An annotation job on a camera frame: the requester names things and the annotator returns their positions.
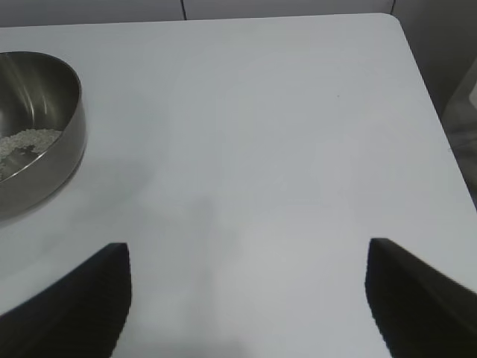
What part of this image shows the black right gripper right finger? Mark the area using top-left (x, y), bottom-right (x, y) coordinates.
top-left (364, 237), bottom-right (477, 358)

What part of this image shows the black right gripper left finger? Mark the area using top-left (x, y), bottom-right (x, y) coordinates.
top-left (0, 242), bottom-right (132, 358)

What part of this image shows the white uncooked rice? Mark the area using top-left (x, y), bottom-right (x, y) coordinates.
top-left (0, 128), bottom-right (60, 176)

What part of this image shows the stainless steel mixing bowl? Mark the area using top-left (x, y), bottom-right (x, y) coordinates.
top-left (0, 51), bottom-right (87, 222)

